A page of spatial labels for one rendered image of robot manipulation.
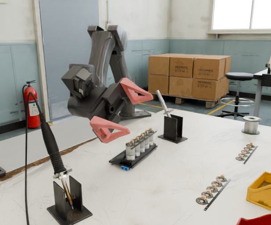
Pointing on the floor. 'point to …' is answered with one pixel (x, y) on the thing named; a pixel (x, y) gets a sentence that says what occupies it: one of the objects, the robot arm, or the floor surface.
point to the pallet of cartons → (189, 77)
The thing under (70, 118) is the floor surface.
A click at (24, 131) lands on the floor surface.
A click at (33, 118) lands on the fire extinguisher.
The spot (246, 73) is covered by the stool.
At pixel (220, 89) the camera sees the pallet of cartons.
